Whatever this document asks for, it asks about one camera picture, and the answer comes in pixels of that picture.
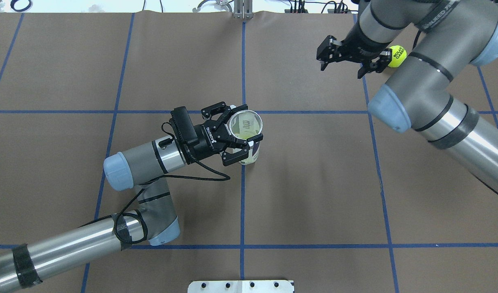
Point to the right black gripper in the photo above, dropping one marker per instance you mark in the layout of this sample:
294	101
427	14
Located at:
356	44

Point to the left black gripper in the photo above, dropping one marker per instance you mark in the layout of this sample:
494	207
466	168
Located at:
204	139

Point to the yellow tennis ball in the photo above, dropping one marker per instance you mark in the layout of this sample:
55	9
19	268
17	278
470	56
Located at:
243	133
399	55

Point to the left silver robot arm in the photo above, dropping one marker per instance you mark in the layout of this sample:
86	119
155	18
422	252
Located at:
76	186

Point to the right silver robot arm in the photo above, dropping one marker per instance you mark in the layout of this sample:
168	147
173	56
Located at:
457	33

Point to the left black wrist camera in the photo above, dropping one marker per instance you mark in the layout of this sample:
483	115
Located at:
183	128

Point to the aluminium frame post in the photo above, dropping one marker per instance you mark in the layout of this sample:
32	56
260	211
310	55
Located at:
242	9

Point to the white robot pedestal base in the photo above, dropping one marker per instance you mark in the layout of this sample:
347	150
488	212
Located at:
241	286

